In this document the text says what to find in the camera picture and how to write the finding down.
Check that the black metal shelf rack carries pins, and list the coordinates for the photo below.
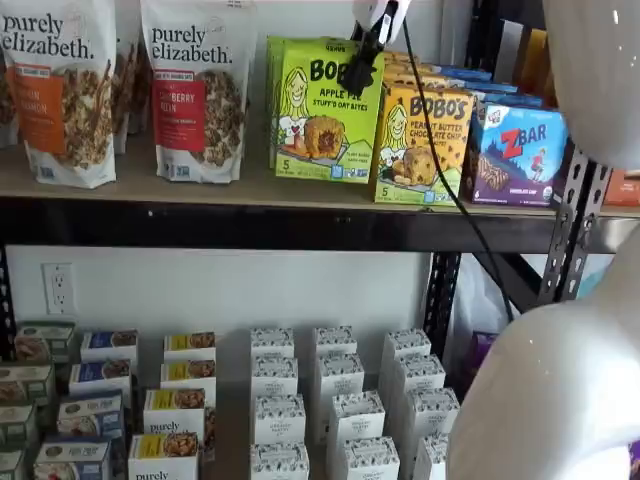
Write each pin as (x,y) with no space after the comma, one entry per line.
(250,225)
(617,232)

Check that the blue food box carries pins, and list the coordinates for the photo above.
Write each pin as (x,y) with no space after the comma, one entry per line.
(90,417)
(72,460)
(100,375)
(110,345)

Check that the white wall outlet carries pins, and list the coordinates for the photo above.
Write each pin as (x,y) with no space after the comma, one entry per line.
(58,289)

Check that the orange cardboard box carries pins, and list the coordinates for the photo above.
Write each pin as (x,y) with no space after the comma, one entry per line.
(622,187)
(537,60)

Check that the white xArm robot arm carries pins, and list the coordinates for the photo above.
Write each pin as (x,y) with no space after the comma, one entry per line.
(550,400)

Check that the blue purple Zbar box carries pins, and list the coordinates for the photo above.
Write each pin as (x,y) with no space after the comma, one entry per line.
(470,75)
(515,165)
(495,88)
(515,100)

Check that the granola bag orange label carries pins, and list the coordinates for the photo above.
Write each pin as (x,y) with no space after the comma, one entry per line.
(60,125)

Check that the white granola bag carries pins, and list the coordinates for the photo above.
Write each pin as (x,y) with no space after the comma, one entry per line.
(7,100)

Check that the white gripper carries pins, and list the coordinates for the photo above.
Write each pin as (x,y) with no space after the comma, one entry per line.
(380,12)

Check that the green food box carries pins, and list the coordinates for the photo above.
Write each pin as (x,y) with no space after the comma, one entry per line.
(45,342)
(27,385)
(11,465)
(17,425)

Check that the white plastic sheet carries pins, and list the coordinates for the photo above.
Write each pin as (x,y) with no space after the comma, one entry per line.
(475,300)

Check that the granola bag red label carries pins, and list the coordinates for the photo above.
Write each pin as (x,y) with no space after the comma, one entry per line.
(200,125)

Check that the white box yellow label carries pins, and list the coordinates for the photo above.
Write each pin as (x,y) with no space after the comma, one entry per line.
(175,412)
(165,457)
(190,345)
(187,375)

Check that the white patterned carton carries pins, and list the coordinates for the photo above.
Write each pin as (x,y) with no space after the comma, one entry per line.
(420,374)
(272,342)
(280,420)
(432,412)
(341,375)
(335,342)
(275,377)
(356,417)
(406,345)
(280,462)
(370,460)
(431,457)

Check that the purple snack box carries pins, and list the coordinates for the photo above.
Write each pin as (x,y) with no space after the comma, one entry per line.
(477,365)
(485,341)

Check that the yellow Bobo's peanut butter box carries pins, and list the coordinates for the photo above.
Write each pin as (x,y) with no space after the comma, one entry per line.
(397,65)
(395,55)
(400,150)
(400,76)

